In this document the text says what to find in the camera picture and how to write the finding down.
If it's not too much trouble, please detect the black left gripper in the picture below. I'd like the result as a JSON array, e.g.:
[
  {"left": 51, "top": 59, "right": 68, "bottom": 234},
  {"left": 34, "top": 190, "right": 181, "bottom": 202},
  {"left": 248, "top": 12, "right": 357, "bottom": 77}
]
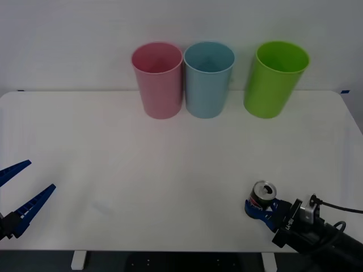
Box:
[{"left": 0, "top": 159, "right": 57, "bottom": 242}]

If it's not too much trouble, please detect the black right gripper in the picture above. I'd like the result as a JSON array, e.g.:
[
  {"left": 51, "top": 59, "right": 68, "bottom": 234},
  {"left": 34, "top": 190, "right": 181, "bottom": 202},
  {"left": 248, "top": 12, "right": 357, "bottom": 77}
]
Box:
[{"left": 244, "top": 198, "right": 327, "bottom": 253}]

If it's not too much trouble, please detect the black drink can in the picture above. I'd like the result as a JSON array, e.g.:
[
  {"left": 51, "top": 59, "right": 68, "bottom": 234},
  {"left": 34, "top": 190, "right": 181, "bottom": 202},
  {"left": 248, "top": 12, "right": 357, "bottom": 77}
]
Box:
[{"left": 248, "top": 180, "right": 277, "bottom": 212}]

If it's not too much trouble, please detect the white table leg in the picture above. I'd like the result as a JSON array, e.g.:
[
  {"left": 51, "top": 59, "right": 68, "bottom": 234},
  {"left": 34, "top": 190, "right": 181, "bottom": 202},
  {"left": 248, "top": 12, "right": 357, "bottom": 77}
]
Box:
[
  {"left": 70, "top": 250, "right": 87, "bottom": 271},
  {"left": 261, "top": 252, "right": 278, "bottom": 272}
]

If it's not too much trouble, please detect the green plastic bin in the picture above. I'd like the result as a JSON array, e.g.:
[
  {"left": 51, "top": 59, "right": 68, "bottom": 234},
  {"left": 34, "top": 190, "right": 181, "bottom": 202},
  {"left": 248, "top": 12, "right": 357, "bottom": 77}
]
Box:
[{"left": 243, "top": 40, "right": 310, "bottom": 120}]

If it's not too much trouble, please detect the pale blue plastic bin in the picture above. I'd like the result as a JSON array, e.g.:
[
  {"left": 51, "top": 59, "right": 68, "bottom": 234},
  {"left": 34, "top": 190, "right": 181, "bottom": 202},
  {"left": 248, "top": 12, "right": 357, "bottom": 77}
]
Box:
[{"left": 183, "top": 41, "right": 236, "bottom": 119}]

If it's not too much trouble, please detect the pink plastic bin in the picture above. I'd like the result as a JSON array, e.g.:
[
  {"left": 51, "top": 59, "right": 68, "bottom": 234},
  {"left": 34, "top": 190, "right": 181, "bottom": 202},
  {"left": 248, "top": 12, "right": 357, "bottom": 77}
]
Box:
[{"left": 130, "top": 41, "right": 183, "bottom": 120}]

